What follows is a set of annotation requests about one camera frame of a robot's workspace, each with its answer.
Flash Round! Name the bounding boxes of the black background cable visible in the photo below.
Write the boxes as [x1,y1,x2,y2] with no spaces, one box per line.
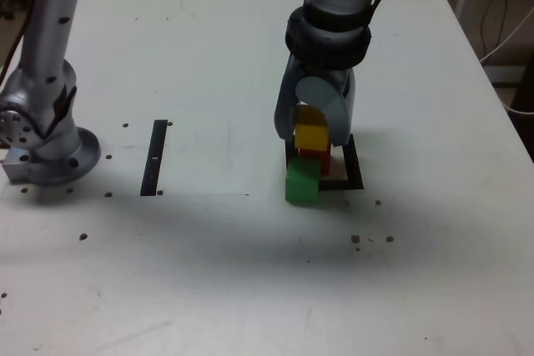
[479,0,508,57]

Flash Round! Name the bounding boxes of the black tape square outline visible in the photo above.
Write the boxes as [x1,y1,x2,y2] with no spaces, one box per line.
[284,133,365,191]

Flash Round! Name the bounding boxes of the yellow cube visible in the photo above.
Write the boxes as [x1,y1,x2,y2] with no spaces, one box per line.
[291,106,330,152]

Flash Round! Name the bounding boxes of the white background cable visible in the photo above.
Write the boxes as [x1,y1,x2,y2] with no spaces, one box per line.
[478,5,534,115]

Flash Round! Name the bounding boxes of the black tape strip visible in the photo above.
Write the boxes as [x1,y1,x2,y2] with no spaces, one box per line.
[139,119,168,198]

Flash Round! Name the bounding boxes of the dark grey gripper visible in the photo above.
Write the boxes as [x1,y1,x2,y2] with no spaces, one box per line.
[273,56,357,149]

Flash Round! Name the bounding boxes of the green cube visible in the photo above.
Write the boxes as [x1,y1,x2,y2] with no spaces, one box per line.
[285,158,322,206]

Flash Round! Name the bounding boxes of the red cube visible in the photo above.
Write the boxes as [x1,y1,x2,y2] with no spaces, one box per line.
[298,143,333,176]

